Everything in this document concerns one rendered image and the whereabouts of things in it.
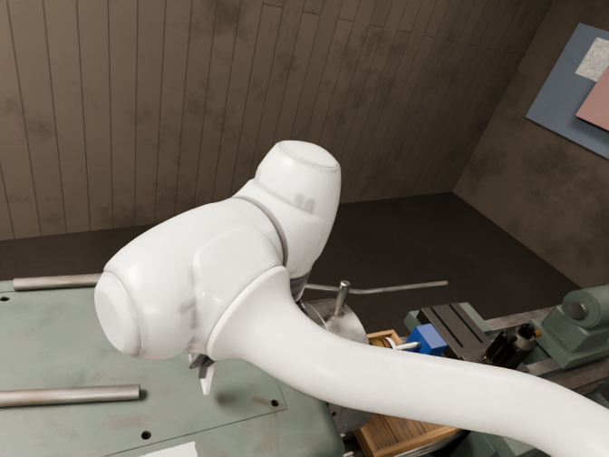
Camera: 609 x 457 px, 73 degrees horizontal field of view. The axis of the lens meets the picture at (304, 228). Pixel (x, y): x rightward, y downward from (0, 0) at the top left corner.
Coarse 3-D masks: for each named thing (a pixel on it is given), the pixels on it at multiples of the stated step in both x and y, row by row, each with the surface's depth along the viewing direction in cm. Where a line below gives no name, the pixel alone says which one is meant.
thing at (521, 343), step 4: (512, 328) 120; (516, 328) 119; (508, 332) 120; (512, 332) 119; (516, 332) 118; (520, 336) 117; (520, 340) 117; (524, 340) 116; (528, 340) 116; (532, 340) 117; (512, 344) 118; (516, 344) 117; (520, 344) 117; (524, 344) 116; (528, 344) 116; (532, 344) 117; (520, 348) 117; (524, 348) 116; (528, 348) 116; (532, 348) 117
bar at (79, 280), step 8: (16, 280) 74; (24, 280) 75; (32, 280) 75; (40, 280) 76; (48, 280) 76; (56, 280) 77; (64, 280) 77; (72, 280) 78; (80, 280) 78; (88, 280) 79; (96, 280) 80; (16, 288) 74; (24, 288) 75; (32, 288) 76; (40, 288) 76
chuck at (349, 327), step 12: (324, 300) 101; (324, 312) 94; (348, 312) 95; (324, 324) 90; (336, 324) 91; (348, 324) 92; (360, 324) 93; (348, 336) 89; (360, 336) 90; (348, 408) 86; (348, 420) 87; (360, 420) 90
